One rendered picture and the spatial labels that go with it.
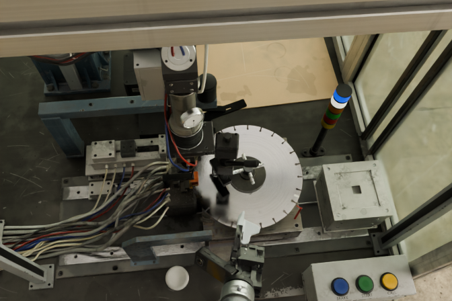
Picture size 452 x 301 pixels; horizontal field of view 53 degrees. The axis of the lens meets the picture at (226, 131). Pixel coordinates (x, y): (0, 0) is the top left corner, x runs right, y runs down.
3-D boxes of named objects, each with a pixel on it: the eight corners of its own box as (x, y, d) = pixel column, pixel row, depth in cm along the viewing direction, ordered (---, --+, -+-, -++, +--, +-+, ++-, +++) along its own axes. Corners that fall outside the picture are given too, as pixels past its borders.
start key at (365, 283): (368, 276, 128) (370, 275, 127) (372, 291, 127) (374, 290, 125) (354, 278, 128) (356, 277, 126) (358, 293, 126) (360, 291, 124)
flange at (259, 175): (249, 150, 138) (249, 146, 136) (273, 177, 134) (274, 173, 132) (220, 171, 135) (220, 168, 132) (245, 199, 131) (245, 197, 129)
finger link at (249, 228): (261, 214, 118) (257, 249, 114) (239, 211, 119) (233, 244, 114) (262, 210, 116) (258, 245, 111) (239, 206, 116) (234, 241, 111)
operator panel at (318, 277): (387, 264, 144) (405, 254, 131) (397, 300, 139) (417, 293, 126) (300, 273, 142) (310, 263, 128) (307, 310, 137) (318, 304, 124)
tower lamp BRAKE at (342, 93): (347, 89, 128) (350, 82, 125) (350, 102, 126) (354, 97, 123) (331, 89, 128) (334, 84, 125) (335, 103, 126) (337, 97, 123)
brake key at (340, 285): (344, 279, 128) (346, 277, 126) (347, 293, 126) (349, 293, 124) (330, 280, 127) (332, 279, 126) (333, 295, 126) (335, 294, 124)
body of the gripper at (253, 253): (260, 267, 116) (257, 305, 105) (227, 261, 116) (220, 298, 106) (265, 244, 112) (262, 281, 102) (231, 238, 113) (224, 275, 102)
